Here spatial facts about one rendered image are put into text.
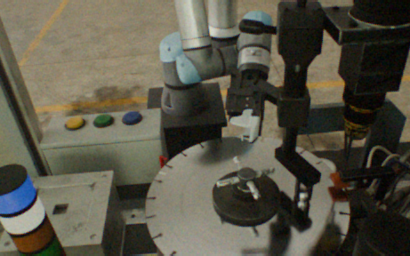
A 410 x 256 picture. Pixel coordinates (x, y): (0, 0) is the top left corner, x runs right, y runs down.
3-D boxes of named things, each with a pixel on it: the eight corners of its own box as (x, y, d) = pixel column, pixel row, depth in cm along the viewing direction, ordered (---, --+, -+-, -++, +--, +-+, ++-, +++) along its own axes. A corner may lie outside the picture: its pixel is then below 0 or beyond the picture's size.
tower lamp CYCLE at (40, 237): (10, 254, 41) (-1, 238, 39) (21, 223, 44) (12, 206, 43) (49, 252, 41) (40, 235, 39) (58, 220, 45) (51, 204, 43)
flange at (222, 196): (245, 236, 55) (245, 224, 54) (198, 195, 63) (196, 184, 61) (293, 197, 61) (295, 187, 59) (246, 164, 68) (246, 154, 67)
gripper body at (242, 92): (228, 124, 87) (233, 78, 91) (265, 127, 86) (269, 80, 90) (224, 111, 80) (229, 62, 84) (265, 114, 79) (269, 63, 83)
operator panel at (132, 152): (58, 190, 93) (39, 144, 85) (67, 162, 102) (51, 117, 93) (168, 181, 94) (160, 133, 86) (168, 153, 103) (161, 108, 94)
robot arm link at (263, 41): (267, 31, 97) (277, 11, 89) (264, 68, 93) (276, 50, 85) (237, 25, 96) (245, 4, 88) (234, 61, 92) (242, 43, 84)
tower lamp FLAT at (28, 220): (-2, 236, 39) (-13, 219, 37) (12, 205, 43) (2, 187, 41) (39, 234, 39) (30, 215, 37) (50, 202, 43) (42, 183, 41)
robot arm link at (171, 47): (158, 72, 121) (153, 32, 113) (198, 64, 124) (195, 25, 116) (168, 90, 111) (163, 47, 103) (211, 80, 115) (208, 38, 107)
